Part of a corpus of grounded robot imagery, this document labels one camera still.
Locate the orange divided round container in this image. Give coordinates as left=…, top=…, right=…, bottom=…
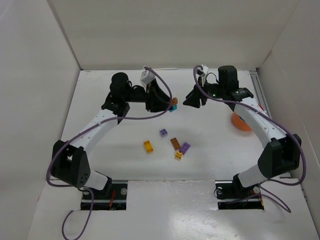
left=231, top=104, right=266, bottom=133

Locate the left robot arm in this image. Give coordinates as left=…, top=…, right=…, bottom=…
left=46, top=67, right=173, bottom=196

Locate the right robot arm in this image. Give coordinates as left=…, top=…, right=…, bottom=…
left=183, top=65, right=303, bottom=195

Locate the purple square lego brick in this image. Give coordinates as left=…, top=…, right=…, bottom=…
left=159, top=128, right=168, bottom=138

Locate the brown long lego brick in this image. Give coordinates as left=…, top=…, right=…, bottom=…
left=170, top=137, right=181, bottom=151

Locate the yellow long lego brick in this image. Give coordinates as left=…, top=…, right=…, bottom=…
left=143, top=140, right=154, bottom=154

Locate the purple printed lego brick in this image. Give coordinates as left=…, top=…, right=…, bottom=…
left=179, top=142, right=191, bottom=155

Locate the yellow small lego brick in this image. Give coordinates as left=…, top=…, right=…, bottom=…
left=174, top=151, right=184, bottom=161

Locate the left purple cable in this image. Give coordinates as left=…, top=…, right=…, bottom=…
left=46, top=66, right=173, bottom=240

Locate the purple cable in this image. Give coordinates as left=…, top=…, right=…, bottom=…
left=46, top=66, right=173, bottom=240
left=192, top=65, right=307, bottom=213

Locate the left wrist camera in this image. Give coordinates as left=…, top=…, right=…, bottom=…
left=140, top=70, right=156, bottom=87

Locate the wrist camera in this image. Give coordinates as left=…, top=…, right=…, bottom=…
left=196, top=64, right=209, bottom=82
left=140, top=70, right=156, bottom=87

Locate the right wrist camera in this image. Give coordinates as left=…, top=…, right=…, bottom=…
left=196, top=64, right=209, bottom=82

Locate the aluminium rail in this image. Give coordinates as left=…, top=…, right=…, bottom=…
left=249, top=69, right=307, bottom=201

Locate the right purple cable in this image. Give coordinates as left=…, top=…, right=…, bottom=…
left=192, top=65, right=307, bottom=213

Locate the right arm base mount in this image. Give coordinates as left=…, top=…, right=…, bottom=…
left=213, top=174, right=264, bottom=210

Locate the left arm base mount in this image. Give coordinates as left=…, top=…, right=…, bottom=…
left=84, top=171, right=128, bottom=211

